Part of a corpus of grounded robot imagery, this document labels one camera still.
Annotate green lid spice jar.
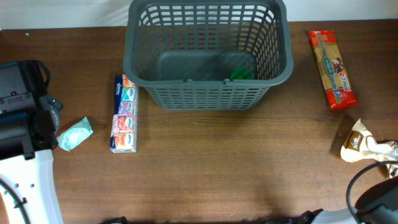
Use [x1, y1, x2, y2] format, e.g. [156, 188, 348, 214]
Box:
[229, 67, 252, 81]

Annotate glutinous rice bag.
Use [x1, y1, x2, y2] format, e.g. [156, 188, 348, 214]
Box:
[340, 119, 397, 162]

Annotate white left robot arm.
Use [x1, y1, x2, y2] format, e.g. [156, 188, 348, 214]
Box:
[1, 60, 63, 223]

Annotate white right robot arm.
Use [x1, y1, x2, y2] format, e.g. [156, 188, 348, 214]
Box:
[295, 177, 397, 224]

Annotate red yellow spaghetti pack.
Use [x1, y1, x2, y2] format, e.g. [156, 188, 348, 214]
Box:
[309, 30, 358, 110]

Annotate green wet wipes packet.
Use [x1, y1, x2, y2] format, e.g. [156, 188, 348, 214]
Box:
[57, 117, 93, 151]

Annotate Kleenex tissue multipack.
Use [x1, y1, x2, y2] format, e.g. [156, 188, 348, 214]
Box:
[109, 74, 139, 153]

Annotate grey plastic basket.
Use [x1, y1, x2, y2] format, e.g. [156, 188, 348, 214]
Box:
[123, 0, 294, 110]

